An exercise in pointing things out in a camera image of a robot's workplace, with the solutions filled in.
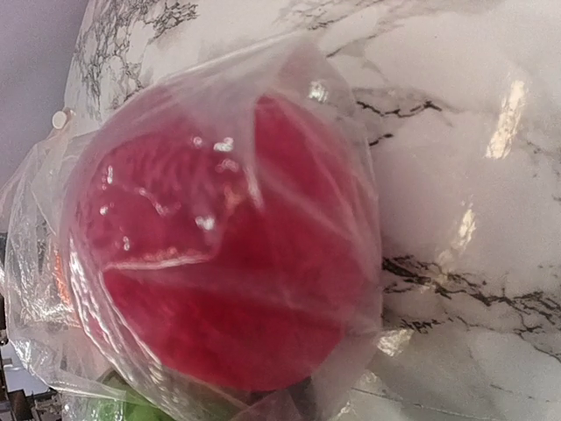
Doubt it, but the red fake apple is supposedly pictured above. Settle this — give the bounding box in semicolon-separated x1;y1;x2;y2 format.
67;95;380;391

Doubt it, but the clear zip top bag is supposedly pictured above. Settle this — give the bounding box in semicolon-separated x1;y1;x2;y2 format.
0;30;417;421

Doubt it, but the orange fake orange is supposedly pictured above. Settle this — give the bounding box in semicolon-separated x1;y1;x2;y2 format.
52;249;72;306

